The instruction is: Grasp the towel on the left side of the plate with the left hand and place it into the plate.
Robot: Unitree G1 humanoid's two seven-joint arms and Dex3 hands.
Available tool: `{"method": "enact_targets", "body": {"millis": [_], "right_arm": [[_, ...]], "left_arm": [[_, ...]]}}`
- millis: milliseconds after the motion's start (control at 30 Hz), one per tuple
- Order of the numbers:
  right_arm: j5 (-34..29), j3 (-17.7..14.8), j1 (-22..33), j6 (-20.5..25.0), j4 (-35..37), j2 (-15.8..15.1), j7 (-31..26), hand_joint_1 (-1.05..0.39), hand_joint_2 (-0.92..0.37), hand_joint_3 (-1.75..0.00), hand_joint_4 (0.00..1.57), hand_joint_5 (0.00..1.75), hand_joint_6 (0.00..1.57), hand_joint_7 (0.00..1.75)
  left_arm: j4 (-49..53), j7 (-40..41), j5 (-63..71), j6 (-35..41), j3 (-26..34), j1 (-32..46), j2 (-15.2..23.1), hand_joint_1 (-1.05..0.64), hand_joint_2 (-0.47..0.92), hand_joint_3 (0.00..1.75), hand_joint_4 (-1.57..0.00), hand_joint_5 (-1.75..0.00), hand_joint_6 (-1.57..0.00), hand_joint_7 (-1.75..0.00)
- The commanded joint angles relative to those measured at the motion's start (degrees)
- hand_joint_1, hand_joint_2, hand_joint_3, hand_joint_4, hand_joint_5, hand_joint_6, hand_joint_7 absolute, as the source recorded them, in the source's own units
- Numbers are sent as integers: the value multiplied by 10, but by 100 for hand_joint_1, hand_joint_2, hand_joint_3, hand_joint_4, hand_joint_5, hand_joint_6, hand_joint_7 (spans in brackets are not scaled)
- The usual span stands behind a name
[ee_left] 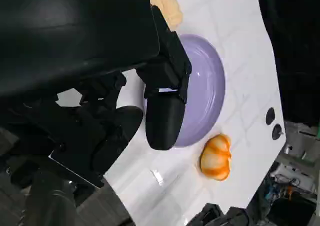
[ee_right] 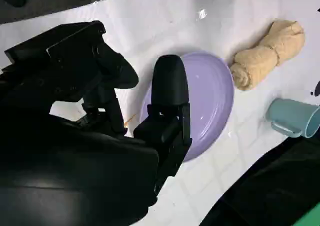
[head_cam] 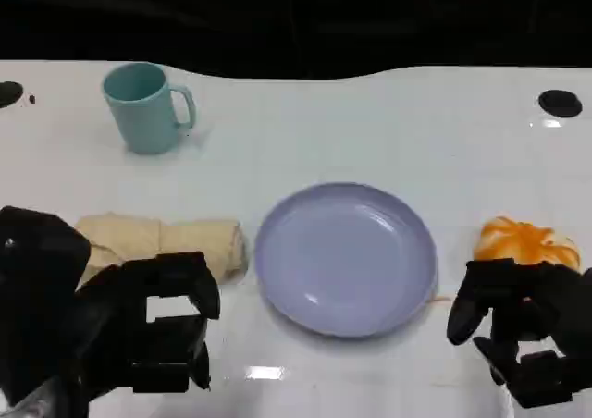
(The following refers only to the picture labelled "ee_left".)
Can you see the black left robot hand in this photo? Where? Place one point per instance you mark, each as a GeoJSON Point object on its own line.
{"type": "Point", "coordinates": [75, 36]}

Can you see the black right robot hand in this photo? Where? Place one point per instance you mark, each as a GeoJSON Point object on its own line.
{"type": "Point", "coordinates": [215, 216]}

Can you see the beige towel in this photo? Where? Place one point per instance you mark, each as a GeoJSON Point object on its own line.
{"type": "Point", "coordinates": [170, 6]}

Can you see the orange and white bread roll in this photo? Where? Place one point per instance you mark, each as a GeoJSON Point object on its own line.
{"type": "Point", "coordinates": [216, 159]}

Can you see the black bin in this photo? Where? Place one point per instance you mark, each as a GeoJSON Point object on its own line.
{"type": "Point", "coordinates": [292, 211]}

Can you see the white workshop machine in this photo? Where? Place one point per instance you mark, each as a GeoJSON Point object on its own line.
{"type": "Point", "coordinates": [295, 176]}

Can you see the lilac plate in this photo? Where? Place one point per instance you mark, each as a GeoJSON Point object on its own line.
{"type": "Point", "coordinates": [205, 91]}

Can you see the black backdrop cloth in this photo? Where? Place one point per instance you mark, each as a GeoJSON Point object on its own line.
{"type": "Point", "coordinates": [295, 48]}

